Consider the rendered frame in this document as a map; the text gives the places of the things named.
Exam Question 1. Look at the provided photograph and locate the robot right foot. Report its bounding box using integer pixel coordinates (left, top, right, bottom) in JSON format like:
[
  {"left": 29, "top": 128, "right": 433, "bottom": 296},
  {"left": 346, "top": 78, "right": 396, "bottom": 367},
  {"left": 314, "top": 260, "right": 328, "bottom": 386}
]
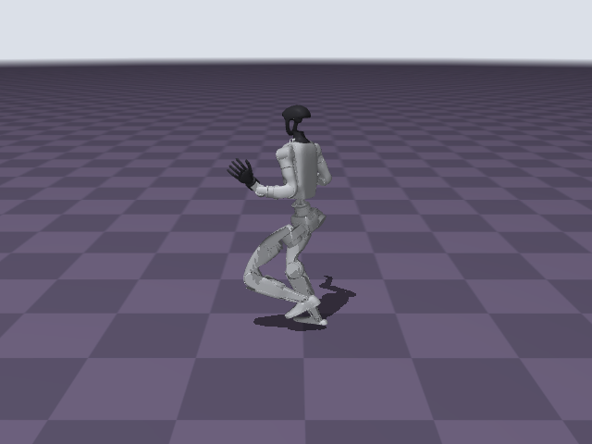
[{"left": 293, "top": 316, "right": 328, "bottom": 325}]

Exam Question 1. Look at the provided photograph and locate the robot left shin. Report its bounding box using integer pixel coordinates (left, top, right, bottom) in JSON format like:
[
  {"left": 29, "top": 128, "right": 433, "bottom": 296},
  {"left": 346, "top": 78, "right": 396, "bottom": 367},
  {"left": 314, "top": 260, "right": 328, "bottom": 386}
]
[{"left": 244, "top": 272, "right": 307, "bottom": 303}]

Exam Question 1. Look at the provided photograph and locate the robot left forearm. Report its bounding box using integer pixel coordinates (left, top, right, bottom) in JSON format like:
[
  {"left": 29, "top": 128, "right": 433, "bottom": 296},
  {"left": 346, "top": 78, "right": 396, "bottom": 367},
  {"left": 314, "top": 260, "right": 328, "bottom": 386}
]
[{"left": 251, "top": 181, "right": 294, "bottom": 200}]

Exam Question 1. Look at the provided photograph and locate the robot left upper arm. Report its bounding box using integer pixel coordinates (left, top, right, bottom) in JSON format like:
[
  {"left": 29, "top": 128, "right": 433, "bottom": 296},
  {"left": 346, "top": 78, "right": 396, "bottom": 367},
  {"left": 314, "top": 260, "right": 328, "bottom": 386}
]
[{"left": 276, "top": 145, "right": 298, "bottom": 199}]

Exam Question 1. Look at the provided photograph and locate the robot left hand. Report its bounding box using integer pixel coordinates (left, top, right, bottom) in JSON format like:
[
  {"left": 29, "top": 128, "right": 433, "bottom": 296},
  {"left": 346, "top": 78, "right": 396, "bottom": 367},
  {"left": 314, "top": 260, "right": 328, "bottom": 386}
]
[{"left": 227, "top": 158, "right": 260, "bottom": 191}]

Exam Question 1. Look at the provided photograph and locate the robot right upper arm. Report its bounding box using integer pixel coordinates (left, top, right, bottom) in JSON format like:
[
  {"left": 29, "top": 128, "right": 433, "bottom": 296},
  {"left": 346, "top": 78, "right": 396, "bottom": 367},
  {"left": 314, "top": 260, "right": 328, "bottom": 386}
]
[{"left": 315, "top": 143, "right": 332, "bottom": 186}]

